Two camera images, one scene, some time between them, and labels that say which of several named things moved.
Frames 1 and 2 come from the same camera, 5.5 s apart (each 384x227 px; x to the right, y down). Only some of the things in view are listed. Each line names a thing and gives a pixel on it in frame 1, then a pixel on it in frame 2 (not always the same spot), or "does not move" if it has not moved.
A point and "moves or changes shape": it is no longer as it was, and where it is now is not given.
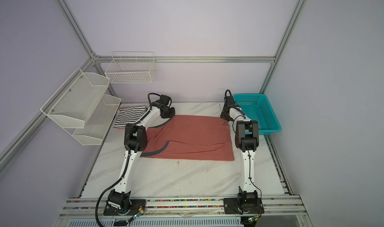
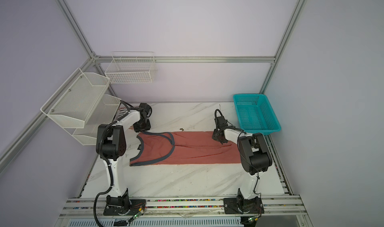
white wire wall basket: x=130 y=67 does not move
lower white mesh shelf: x=98 y=124 does not move
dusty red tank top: x=196 y=137 moves or changes shape
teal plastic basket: x=256 y=107 does not move
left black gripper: x=172 y=113 -> x=148 y=126
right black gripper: x=223 y=115 -> x=215 y=135
